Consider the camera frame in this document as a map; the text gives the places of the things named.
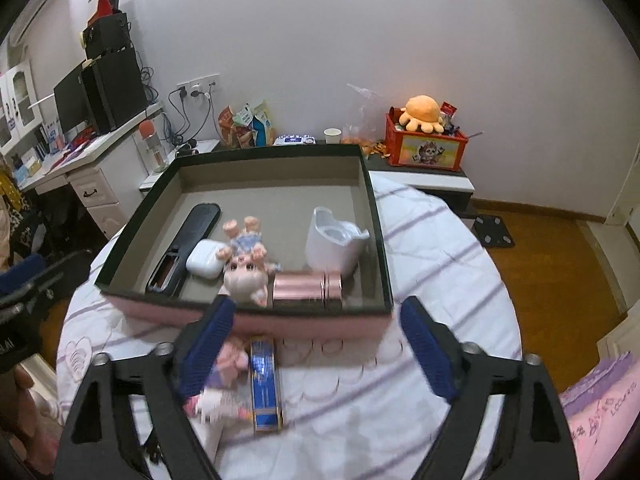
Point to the orange lid water bottle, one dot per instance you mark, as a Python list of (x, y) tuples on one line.
[(153, 145)]

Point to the pink purple brick toy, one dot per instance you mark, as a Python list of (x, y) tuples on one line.
[(232, 361)]

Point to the black computer monitor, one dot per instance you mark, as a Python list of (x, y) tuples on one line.
[(70, 101)]

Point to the striped white tablecloth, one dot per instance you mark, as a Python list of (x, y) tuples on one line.
[(353, 409)]

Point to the snack bags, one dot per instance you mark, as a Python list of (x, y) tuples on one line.
[(248, 127)]

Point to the pink pig doll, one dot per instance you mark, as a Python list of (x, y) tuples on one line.
[(247, 268)]

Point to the white earbuds case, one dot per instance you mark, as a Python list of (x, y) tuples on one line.
[(203, 261)]

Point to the wall power outlet strip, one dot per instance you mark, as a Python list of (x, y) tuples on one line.
[(199, 85)]

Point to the white glass door cabinet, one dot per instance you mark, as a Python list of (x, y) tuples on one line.
[(20, 113)]

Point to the pink bedding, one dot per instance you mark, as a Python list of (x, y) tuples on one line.
[(600, 410)]

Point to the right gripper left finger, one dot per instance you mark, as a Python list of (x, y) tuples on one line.
[(100, 439)]

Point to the person's hand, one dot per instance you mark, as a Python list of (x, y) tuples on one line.
[(29, 440)]

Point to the black remote control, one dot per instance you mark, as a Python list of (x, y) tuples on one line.
[(170, 272)]

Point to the rose gold metallic jar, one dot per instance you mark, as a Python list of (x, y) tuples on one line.
[(308, 289)]

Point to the pink black storage box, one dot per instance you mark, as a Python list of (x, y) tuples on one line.
[(290, 234)]

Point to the blue gold small box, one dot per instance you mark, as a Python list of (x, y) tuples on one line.
[(264, 386)]

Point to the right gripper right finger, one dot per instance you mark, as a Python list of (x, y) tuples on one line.
[(532, 440)]

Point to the white paper cup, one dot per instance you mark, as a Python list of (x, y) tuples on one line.
[(332, 135)]

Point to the white desk with drawers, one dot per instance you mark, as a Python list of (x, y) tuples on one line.
[(105, 175)]

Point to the black low shelf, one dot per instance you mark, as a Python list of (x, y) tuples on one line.
[(456, 190)]

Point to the wet wipes pack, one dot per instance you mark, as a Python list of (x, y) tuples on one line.
[(294, 139)]

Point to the orange octopus plush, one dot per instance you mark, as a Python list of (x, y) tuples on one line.
[(421, 114)]

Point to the clear plastic bag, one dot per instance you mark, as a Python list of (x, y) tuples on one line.
[(365, 118)]

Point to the black speaker box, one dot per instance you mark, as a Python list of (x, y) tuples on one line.
[(106, 35)]

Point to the black computer tower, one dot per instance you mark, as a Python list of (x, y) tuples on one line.
[(113, 90)]

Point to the red cartoon storage crate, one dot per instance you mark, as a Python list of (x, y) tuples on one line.
[(420, 150)]

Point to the white pink brick toy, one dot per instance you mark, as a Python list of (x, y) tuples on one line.
[(213, 405)]

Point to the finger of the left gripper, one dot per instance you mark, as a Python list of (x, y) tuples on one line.
[(57, 282), (21, 273)]

